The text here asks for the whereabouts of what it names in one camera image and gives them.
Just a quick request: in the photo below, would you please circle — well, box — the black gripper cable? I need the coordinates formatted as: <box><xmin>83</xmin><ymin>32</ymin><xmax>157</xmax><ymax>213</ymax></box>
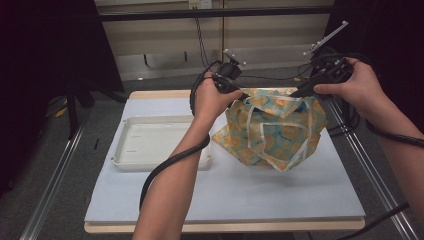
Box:
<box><xmin>139</xmin><ymin>59</ymin><xmax>224</xmax><ymax>212</ymax></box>
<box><xmin>313</xmin><ymin>49</ymin><xmax>424</xmax><ymax>240</ymax></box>

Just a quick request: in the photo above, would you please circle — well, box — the beige panelled cabinet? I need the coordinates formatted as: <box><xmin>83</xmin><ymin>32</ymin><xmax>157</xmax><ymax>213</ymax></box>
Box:
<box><xmin>94</xmin><ymin>0</ymin><xmax>334</xmax><ymax>82</ymax></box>

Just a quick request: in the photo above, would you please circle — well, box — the person's right hand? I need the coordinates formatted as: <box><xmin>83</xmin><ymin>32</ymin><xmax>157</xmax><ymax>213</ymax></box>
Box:
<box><xmin>313</xmin><ymin>57</ymin><xmax>388</xmax><ymax>124</ymax></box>

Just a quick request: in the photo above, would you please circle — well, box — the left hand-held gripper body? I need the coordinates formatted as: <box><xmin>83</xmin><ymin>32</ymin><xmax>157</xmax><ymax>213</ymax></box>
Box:
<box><xmin>213</xmin><ymin>48</ymin><xmax>248</xmax><ymax>96</ymax></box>

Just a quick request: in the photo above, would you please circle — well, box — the black curtain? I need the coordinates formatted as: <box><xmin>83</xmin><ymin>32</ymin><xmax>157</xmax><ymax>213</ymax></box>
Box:
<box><xmin>309</xmin><ymin>0</ymin><xmax>424</xmax><ymax>134</ymax></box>
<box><xmin>0</xmin><ymin>0</ymin><xmax>125</xmax><ymax>198</ymax></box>

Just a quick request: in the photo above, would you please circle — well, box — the white plastic tray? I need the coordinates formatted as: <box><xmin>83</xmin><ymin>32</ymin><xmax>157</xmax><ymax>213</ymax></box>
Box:
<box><xmin>110</xmin><ymin>114</ymin><xmax>213</xmax><ymax>173</ymax></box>

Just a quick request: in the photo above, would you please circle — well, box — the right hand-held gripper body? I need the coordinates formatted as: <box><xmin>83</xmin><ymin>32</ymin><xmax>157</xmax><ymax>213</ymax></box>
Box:
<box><xmin>302</xmin><ymin>20</ymin><xmax>354</xmax><ymax>85</ymax></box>

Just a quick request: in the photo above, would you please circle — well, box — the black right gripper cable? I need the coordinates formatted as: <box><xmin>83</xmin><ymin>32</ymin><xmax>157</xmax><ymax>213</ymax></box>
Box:
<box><xmin>313</xmin><ymin>49</ymin><xmax>424</xmax><ymax>240</ymax></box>

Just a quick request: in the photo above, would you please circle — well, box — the green orange patterned fabric bag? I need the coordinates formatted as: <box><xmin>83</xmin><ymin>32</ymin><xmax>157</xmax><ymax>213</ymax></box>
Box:
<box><xmin>211</xmin><ymin>87</ymin><xmax>329</xmax><ymax>174</ymax></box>

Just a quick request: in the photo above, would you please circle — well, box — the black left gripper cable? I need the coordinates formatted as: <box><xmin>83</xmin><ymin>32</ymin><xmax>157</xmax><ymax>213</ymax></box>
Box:
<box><xmin>139</xmin><ymin>59</ymin><xmax>224</xmax><ymax>212</ymax></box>

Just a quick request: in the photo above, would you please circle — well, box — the black metal stand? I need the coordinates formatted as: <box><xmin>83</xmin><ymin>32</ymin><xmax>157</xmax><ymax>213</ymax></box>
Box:
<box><xmin>64</xmin><ymin>83</ymin><xmax>128</xmax><ymax>141</ymax></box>

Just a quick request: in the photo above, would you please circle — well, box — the pale blue table mat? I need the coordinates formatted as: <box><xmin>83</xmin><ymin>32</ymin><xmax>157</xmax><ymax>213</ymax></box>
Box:
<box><xmin>83</xmin><ymin>95</ymin><xmax>367</xmax><ymax>225</ymax></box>

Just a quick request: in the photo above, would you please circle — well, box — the white wall socket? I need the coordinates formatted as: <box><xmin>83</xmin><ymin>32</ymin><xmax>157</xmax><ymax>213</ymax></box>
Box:
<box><xmin>188</xmin><ymin>0</ymin><xmax>213</xmax><ymax>10</ymax></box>

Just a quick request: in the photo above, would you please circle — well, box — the black hanging wall cable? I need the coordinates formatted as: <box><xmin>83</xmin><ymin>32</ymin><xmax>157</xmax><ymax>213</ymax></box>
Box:
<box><xmin>194</xmin><ymin>16</ymin><xmax>316</xmax><ymax>88</ymax></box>

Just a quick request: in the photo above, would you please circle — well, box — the black horizontal crossbar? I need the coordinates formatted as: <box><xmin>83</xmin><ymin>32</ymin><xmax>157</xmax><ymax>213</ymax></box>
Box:
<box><xmin>98</xmin><ymin>5</ymin><xmax>334</xmax><ymax>23</ymax></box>

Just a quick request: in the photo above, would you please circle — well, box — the person's left hand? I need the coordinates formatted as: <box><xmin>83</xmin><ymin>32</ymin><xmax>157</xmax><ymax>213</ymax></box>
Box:
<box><xmin>193</xmin><ymin>77</ymin><xmax>245</xmax><ymax>126</ymax></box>

